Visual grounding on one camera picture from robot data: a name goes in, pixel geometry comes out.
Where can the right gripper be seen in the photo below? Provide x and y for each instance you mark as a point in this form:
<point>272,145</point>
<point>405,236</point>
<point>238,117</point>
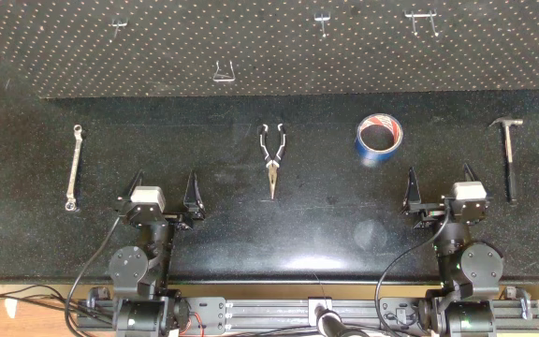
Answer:
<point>466,213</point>

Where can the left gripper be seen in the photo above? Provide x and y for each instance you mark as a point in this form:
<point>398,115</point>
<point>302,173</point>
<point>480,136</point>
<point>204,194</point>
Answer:
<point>145,217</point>

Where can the wrench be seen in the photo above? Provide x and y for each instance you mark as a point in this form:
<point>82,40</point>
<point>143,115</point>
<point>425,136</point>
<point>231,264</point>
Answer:
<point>74,168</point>

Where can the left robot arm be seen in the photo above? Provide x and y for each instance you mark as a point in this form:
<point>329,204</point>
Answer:
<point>129,269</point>

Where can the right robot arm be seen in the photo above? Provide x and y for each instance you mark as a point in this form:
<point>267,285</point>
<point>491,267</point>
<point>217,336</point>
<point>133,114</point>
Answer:
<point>480,269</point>

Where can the black pegboard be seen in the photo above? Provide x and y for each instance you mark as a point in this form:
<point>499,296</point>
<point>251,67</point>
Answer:
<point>269,47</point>

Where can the hammer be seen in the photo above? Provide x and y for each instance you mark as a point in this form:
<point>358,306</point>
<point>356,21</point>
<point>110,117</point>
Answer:
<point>509,150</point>

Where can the roll of blue tape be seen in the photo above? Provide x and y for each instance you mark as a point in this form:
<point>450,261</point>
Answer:
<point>368,152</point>

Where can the black and white pliers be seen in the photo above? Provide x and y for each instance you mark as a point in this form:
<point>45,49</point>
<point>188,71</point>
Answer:
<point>272,161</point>

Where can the looped metal hook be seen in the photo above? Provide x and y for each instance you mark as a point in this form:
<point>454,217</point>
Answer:
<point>224,79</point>

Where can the double metal hook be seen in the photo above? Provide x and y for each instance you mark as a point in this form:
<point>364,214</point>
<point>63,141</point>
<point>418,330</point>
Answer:
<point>421,15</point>

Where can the black pole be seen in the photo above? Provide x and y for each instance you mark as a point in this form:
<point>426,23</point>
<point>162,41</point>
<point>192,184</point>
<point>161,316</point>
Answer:
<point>335,326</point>

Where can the white paper label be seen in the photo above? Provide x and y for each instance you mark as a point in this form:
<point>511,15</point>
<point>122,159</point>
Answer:
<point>10,306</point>

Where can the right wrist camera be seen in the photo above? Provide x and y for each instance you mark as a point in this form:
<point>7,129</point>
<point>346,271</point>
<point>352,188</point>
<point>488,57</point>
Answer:
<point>469,192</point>

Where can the mounting rail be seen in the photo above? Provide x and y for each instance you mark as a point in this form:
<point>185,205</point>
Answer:
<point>269,311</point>

